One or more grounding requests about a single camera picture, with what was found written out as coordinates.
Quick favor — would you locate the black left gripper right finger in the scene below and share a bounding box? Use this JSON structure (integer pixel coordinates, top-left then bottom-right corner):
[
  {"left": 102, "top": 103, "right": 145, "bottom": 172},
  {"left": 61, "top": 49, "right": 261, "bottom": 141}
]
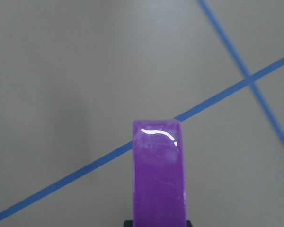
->
[{"left": 186, "top": 220, "right": 193, "bottom": 227}]

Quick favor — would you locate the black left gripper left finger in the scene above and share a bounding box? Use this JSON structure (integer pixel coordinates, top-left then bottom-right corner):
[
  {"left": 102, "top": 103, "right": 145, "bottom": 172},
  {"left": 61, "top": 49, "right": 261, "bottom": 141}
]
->
[{"left": 123, "top": 220, "right": 133, "bottom": 227}]

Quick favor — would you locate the purple trapezoid block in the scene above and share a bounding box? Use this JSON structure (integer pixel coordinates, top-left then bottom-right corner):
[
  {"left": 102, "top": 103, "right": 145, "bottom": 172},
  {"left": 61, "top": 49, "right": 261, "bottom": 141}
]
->
[{"left": 133, "top": 120, "right": 186, "bottom": 227}]

